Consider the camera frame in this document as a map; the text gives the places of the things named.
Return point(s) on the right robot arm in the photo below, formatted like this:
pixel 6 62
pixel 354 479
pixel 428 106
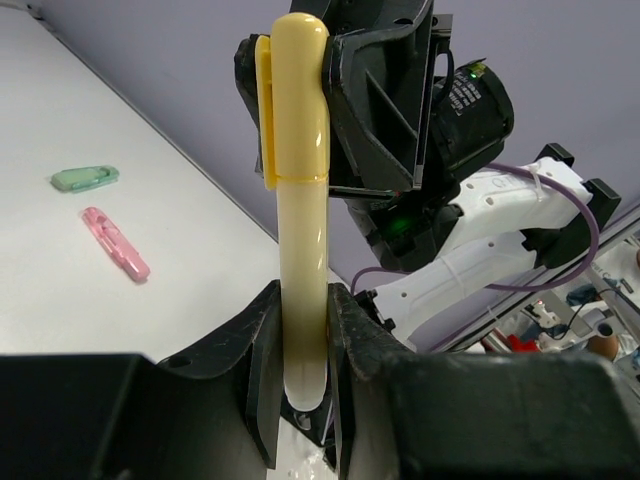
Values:
pixel 514 219

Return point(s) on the yellow highlighter cap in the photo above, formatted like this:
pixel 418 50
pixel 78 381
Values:
pixel 293 112

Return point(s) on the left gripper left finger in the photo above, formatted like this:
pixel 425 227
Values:
pixel 210 411

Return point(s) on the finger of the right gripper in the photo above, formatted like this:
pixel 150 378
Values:
pixel 246 85
pixel 377 76

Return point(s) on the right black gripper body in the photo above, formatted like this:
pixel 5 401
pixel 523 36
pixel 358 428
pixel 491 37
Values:
pixel 469 119

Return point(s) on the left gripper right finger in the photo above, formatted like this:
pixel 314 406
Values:
pixel 402 415

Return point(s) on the pink utility knife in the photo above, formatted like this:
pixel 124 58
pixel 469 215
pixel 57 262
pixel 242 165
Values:
pixel 116 245

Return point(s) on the green utility knife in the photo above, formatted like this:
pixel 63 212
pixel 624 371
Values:
pixel 84 178

